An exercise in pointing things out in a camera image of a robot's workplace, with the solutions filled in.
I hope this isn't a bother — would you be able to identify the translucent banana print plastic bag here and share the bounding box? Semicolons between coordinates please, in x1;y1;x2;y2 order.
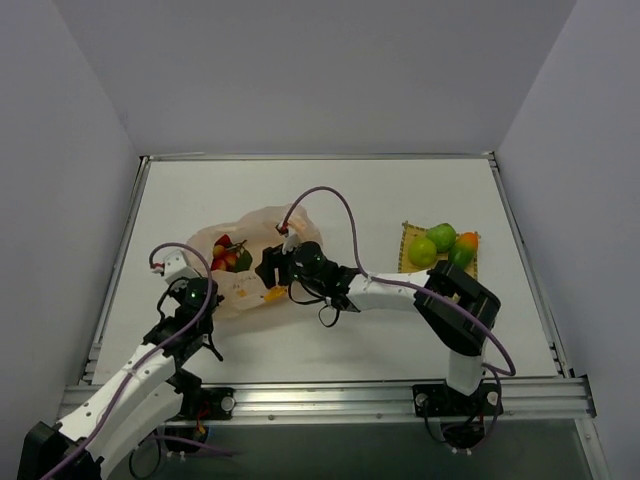
185;202;321;321

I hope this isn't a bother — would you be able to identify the red lychee bunch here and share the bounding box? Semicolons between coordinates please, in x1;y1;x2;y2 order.
210;234;253;273

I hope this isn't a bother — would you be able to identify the green fake pear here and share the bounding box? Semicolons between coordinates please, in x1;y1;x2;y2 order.
407;236;438;268

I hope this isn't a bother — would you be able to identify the orange green fake mango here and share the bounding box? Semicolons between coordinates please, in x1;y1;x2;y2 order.
447;232;479;269

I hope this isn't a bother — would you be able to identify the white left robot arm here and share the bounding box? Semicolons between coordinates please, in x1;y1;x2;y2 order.
17;277;222;479

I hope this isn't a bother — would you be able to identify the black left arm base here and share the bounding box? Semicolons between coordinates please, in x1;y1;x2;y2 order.
163;387;235;443

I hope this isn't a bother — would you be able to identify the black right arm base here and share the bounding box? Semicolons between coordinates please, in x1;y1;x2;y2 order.
412;382;504;456

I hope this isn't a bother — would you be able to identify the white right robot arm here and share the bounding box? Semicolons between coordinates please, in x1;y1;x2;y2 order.
255;241;501;413

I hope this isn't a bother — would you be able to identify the yellow bamboo mat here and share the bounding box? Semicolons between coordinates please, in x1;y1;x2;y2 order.
397;221;480;279

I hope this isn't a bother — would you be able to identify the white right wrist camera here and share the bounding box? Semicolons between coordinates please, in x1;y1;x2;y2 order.
276;221;301;255

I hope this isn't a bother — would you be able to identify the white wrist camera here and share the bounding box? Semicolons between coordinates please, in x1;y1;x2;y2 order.
151;250;198;284
276;221;301;255

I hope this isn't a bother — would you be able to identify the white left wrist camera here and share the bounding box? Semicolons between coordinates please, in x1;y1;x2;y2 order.
151;250;198;284

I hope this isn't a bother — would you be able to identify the aluminium table frame rail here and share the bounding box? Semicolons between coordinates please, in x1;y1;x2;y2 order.
52;152;599;480

